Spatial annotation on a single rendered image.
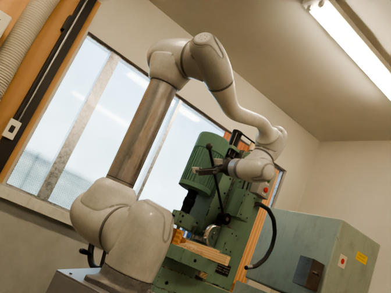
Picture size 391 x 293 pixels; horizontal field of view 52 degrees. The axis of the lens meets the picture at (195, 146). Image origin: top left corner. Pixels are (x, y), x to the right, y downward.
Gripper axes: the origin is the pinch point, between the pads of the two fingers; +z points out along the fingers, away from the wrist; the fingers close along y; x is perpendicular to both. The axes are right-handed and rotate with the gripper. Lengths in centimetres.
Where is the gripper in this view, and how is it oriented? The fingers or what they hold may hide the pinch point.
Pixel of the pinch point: (205, 165)
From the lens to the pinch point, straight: 194.4
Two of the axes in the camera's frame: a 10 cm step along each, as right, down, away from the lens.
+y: 7.6, -2.8, 5.9
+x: -2.1, -9.6, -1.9
